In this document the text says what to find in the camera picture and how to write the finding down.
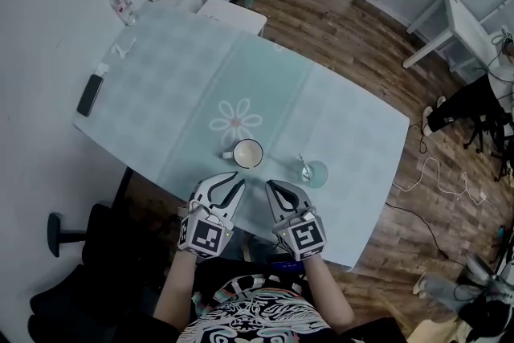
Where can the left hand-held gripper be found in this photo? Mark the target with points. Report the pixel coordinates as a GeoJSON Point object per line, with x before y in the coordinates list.
{"type": "Point", "coordinates": [205, 237]}

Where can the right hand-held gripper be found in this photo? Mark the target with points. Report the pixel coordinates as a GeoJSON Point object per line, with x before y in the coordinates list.
{"type": "Point", "coordinates": [304, 238]}

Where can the clear straw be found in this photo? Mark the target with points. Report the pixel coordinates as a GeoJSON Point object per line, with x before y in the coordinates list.
{"type": "Point", "coordinates": [305, 166]}

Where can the clear glass cup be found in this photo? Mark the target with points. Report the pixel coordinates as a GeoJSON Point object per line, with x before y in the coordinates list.
{"type": "Point", "coordinates": [317, 174]}

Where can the person's right forearm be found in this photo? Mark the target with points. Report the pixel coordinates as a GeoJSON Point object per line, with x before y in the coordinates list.
{"type": "Point", "coordinates": [327, 293]}

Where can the person's left forearm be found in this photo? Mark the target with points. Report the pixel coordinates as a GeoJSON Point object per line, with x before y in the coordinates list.
{"type": "Point", "coordinates": [174, 287]}

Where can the white enamel mug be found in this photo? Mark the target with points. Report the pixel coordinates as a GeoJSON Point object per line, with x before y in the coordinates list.
{"type": "Point", "coordinates": [248, 153]}

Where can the pale green flower tablecloth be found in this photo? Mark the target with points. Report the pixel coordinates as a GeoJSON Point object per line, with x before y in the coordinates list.
{"type": "Point", "coordinates": [192, 84]}

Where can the person's patterned shirt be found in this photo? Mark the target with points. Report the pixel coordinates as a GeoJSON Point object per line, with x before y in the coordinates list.
{"type": "Point", "coordinates": [257, 313]}

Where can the black office chair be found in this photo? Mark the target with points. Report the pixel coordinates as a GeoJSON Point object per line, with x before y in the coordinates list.
{"type": "Point", "coordinates": [100, 285]}

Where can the black smartphone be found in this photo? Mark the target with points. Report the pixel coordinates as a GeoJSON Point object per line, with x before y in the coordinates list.
{"type": "Point", "coordinates": [90, 95]}

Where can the small white plug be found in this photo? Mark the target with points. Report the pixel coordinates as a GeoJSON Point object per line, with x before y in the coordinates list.
{"type": "Point", "coordinates": [102, 69]}

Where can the small white paper wrapper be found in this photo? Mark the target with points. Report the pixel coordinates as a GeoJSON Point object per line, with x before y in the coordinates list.
{"type": "Point", "coordinates": [120, 49]}

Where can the black swivel chair base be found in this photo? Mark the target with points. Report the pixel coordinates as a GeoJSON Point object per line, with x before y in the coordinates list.
{"type": "Point", "coordinates": [488, 136]}

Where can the clear plastic water bottle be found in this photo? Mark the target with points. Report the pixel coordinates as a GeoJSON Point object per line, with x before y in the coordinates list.
{"type": "Point", "coordinates": [121, 6]}

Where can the white side table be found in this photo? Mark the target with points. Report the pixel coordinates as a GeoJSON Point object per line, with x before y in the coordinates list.
{"type": "Point", "coordinates": [462, 20]}

